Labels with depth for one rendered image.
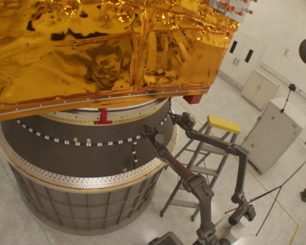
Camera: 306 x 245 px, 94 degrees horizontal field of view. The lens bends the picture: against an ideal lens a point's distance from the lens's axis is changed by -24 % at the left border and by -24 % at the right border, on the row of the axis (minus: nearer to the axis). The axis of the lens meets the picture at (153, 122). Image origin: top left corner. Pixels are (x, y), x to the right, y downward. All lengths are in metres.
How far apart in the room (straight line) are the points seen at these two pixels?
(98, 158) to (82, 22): 0.94
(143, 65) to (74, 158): 0.82
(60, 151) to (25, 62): 0.72
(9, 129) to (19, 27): 1.05
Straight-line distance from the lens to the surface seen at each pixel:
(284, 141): 4.13
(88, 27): 0.99
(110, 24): 1.03
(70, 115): 1.27
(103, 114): 1.23
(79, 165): 1.44
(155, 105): 1.49
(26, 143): 1.59
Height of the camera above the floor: 2.49
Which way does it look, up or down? 37 degrees down
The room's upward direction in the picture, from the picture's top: 19 degrees clockwise
